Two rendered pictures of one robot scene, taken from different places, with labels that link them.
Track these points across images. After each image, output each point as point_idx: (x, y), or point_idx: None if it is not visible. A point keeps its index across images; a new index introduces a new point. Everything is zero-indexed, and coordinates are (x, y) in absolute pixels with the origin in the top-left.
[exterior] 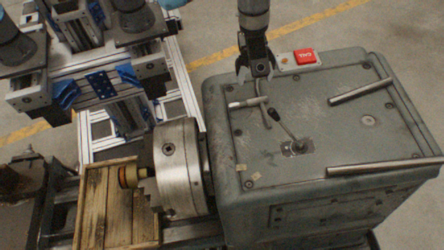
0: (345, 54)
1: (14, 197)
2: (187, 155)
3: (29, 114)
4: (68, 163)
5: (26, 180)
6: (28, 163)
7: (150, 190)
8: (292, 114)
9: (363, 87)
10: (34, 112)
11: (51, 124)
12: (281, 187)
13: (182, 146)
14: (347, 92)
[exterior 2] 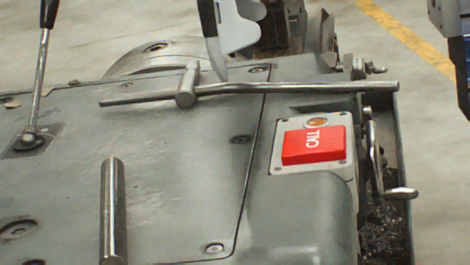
0: (294, 214)
1: None
2: (129, 65)
3: (448, 42)
4: None
5: (274, 55)
6: (328, 66)
7: None
8: (125, 135)
9: (110, 205)
10: (451, 44)
11: (457, 94)
12: None
13: (150, 57)
14: (112, 180)
